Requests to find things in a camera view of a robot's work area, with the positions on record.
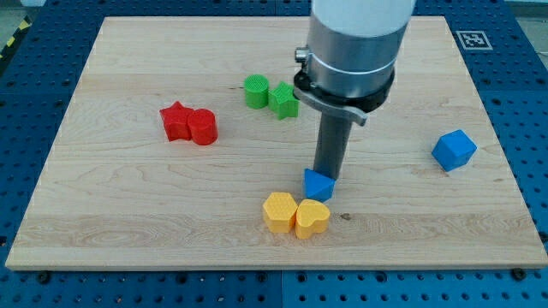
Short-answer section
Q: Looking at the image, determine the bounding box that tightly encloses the yellow hexagon block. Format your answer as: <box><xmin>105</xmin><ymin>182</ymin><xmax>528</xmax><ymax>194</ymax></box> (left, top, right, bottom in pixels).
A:
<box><xmin>262</xmin><ymin>192</ymin><xmax>298</xmax><ymax>233</ymax></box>

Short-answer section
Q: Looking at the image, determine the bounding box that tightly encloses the red star block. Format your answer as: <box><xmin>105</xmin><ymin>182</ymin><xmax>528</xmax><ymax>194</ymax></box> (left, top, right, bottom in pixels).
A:
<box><xmin>159</xmin><ymin>101</ymin><xmax>194</xmax><ymax>142</ymax></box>

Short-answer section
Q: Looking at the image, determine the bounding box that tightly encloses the red cylinder block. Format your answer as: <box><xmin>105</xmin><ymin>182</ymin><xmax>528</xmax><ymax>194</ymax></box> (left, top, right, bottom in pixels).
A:
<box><xmin>188</xmin><ymin>109</ymin><xmax>218</xmax><ymax>145</ymax></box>

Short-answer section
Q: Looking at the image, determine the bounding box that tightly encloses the green cylinder block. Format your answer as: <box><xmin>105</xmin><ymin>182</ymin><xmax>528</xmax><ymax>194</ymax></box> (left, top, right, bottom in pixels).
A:
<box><xmin>244</xmin><ymin>74</ymin><xmax>270</xmax><ymax>110</ymax></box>

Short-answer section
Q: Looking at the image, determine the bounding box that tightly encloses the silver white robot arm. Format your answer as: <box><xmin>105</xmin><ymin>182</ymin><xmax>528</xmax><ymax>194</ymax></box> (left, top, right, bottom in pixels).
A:
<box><xmin>294</xmin><ymin>0</ymin><xmax>415</xmax><ymax>126</ymax></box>

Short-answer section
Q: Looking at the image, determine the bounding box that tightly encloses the blue triangle block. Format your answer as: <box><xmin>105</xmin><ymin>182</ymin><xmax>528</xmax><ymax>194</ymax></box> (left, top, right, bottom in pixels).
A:
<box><xmin>303</xmin><ymin>169</ymin><xmax>336</xmax><ymax>202</ymax></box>

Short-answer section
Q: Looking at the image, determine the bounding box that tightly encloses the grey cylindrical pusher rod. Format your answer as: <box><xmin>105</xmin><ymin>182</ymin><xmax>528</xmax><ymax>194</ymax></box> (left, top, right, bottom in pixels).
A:
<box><xmin>313</xmin><ymin>114</ymin><xmax>352</xmax><ymax>180</ymax></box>

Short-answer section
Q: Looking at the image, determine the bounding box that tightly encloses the white fiducial marker tag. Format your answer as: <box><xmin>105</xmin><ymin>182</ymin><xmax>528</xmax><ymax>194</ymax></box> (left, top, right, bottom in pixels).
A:
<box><xmin>456</xmin><ymin>30</ymin><xmax>492</xmax><ymax>50</ymax></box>

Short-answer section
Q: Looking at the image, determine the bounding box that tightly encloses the green star block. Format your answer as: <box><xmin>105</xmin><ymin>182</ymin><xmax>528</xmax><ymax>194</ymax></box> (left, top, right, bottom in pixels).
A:
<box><xmin>268</xmin><ymin>81</ymin><xmax>300</xmax><ymax>120</ymax></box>

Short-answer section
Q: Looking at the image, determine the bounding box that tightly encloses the yellow heart block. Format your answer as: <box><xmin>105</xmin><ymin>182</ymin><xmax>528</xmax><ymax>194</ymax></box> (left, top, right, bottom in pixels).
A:
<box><xmin>295</xmin><ymin>199</ymin><xmax>331</xmax><ymax>240</ymax></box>

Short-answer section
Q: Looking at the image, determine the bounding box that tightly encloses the light wooden board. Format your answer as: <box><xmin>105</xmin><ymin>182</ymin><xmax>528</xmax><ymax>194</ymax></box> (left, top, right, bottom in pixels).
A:
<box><xmin>6</xmin><ymin>16</ymin><xmax>547</xmax><ymax>271</ymax></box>

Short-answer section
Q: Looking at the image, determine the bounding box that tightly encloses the blue cube block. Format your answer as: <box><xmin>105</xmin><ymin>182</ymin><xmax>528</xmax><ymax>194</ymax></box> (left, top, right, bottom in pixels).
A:
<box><xmin>432</xmin><ymin>129</ymin><xmax>477</xmax><ymax>172</ymax></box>

